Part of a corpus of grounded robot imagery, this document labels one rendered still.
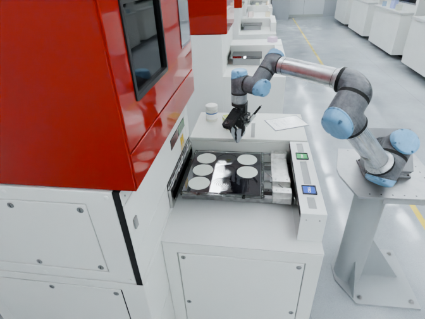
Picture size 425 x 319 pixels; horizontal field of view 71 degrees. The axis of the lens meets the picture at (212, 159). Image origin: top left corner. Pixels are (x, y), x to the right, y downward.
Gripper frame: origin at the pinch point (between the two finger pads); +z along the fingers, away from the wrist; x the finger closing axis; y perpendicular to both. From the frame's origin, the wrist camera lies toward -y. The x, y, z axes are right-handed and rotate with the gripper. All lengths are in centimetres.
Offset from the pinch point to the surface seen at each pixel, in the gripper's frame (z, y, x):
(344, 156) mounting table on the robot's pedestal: 17, 45, -43
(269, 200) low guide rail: 15.3, -15.2, -27.3
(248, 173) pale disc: 9.2, -9.9, -13.0
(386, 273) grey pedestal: 94, 50, -82
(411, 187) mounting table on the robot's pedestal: 17, 33, -77
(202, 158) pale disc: 9.2, -11.0, 13.8
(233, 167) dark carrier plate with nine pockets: 9.3, -9.1, -4.2
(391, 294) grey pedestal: 98, 38, -88
